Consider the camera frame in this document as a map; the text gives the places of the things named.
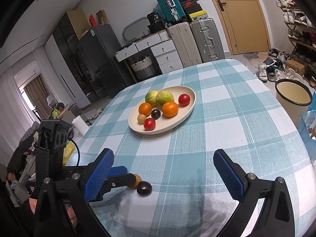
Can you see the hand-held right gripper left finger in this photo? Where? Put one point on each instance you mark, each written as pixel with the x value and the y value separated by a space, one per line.
pixel 98 175

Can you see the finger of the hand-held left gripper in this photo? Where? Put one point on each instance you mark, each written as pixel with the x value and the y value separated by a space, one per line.
pixel 121 181
pixel 118 171

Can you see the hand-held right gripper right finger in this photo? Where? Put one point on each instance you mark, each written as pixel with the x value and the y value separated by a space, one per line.
pixel 227 175

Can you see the brown longan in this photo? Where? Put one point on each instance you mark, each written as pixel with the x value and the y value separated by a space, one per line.
pixel 137 179
pixel 141 119

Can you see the dark purple plum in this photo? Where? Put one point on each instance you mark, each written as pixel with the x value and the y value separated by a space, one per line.
pixel 144 188
pixel 155 114

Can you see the red cherry tomato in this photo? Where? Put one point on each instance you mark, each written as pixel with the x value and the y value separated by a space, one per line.
pixel 184 99
pixel 149 124

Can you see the small orange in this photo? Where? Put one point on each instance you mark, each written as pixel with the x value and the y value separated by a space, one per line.
pixel 145 109

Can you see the cream ceramic plate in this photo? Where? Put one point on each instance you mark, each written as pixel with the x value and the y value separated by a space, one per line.
pixel 172 123

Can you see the large orange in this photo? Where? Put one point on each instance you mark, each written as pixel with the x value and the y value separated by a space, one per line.
pixel 170 109

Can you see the person's left hand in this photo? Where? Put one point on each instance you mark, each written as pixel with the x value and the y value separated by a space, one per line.
pixel 71 217

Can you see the yellow bag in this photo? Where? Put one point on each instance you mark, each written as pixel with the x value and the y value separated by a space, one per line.
pixel 69 153

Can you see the white paper towel roll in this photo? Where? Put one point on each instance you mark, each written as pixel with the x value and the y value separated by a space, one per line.
pixel 80 124

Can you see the brown curtain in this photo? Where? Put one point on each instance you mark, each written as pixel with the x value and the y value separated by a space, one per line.
pixel 37 93

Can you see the white air conditioner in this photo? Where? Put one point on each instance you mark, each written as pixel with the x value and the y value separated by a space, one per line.
pixel 27 72

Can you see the green citrus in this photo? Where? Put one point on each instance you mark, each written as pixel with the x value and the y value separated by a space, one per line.
pixel 165 97
pixel 151 98

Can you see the black glass cabinet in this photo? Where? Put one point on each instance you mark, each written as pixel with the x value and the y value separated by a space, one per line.
pixel 66 54

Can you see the dark grey refrigerator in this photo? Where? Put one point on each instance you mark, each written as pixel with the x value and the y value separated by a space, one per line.
pixel 103 59

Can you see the cream trash bin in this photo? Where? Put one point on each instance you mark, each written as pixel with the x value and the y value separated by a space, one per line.
pixel 292 93

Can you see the woven laundry basket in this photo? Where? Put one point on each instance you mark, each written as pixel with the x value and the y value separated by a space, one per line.
pixel 143 69

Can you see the group of loose sneakers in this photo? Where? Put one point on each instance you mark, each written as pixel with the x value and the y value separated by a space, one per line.
pixel 271 69

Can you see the small door mat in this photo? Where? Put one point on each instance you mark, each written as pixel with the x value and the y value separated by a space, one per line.
pixel 251 58

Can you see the tan cardboard carton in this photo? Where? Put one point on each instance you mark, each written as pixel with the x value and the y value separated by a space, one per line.
pixel 77 21

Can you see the white drawer cabinet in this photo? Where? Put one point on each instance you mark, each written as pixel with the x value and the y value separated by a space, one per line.
pixel 167 54

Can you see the cardboard box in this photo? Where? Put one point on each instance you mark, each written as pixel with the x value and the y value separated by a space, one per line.
pixel 295 67

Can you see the grey suitcase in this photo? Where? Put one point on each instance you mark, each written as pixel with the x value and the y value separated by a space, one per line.
pixel 207 39

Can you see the beige suitcase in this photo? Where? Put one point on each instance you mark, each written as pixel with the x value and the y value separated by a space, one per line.
pixel 184 44

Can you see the oval mirror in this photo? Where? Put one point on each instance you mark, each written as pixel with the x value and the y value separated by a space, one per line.
pixel 134 29

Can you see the gold metal shoe rack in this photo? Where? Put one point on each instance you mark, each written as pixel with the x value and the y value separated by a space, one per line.
pixel 296 43

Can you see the tan wooden door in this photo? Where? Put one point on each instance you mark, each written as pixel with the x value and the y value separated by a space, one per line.
pixel 242 17

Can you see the black yellow shoe box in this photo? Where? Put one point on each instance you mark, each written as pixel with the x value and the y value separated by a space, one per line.
pixel 197 14

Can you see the rows of assorted shoes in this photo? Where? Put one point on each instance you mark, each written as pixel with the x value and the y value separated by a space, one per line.
pixel 300 17

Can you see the teal suitcase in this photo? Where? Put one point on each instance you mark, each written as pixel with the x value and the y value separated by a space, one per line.
pixel 169 3

